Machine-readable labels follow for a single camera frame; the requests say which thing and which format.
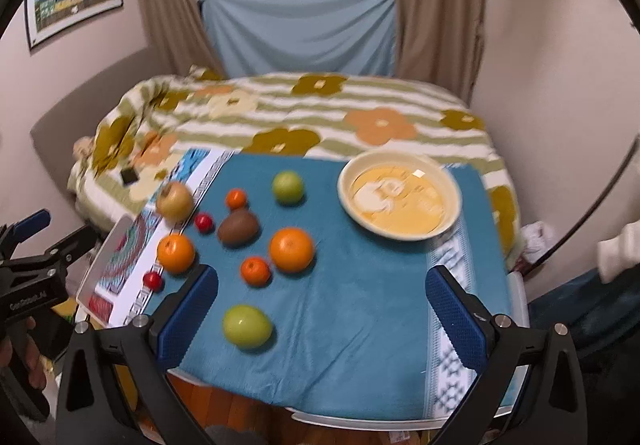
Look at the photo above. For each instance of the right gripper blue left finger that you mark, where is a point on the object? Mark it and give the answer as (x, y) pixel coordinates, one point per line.
(92, 408)

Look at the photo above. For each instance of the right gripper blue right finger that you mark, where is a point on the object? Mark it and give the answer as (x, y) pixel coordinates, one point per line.
(551, 406)

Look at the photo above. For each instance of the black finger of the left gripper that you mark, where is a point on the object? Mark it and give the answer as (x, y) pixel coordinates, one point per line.
(74, 246)

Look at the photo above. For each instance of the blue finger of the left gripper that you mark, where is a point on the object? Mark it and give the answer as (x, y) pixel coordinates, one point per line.
(24, 229)

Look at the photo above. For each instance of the red cherry tomato front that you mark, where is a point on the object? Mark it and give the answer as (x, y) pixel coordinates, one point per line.
(153, 281)

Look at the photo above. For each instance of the red cherry tomato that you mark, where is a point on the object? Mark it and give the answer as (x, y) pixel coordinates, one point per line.
(204, 223)
(153, 281)

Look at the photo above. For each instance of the medium orange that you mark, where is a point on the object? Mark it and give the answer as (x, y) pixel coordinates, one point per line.
(175, 253)

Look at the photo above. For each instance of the yellow red apple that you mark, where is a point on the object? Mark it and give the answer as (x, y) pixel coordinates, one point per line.
(174, 202)

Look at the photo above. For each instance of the red cherry tomato back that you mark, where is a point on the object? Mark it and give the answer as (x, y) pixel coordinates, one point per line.
(204, 223)

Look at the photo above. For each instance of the brown kiwi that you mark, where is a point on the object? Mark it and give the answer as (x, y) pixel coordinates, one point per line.
(238, 228)

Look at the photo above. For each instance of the small tangerine back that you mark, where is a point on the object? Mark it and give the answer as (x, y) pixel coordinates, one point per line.
(236, 199)

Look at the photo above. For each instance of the small tangerine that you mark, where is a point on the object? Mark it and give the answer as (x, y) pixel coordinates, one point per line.
(236, 199)
(255, 271)

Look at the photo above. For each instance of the small tangerine front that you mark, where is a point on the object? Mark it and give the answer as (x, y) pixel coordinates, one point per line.
(255, 271)

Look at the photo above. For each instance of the large green apple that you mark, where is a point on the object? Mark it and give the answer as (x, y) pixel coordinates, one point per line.
(246, 326)

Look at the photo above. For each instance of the large orange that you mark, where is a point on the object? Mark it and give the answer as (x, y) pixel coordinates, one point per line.
(291, 250)

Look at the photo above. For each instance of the small green apple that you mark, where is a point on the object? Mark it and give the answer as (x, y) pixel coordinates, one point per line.
(288, 187)

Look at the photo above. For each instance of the person left hand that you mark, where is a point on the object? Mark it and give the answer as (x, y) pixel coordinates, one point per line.
(36, 375)

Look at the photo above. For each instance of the small black object on bed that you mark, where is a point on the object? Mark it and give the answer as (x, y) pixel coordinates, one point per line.
(129, 176)

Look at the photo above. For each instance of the grey headboard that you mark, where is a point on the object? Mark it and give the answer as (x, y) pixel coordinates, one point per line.
(78, 113)

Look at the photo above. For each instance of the white cloth garment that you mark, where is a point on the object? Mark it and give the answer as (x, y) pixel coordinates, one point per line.
(620, 253)

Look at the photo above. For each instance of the white plastic bag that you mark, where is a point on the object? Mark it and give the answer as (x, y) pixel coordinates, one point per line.
(537, 240)

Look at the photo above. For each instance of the left beige curtain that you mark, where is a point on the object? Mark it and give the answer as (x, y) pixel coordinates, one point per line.
(175, 30)

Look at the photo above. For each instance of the beige curtain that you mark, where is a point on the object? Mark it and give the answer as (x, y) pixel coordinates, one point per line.
(440, 42)
(175, 30)

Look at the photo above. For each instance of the blue patterned tablecloth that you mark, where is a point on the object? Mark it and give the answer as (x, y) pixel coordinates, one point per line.
(354, 336)

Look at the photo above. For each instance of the cream ceramic bowl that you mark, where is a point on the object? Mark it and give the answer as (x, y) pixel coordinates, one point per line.
(399, 195)

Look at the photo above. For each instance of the floral striped bed blanket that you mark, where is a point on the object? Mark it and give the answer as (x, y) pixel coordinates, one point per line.
(315, 115)

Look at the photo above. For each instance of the light blue hanging sheet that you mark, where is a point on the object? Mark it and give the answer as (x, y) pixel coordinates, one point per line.
(253, 37)

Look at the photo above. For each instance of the right beige curtain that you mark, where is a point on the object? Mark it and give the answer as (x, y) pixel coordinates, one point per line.
(440, 42)

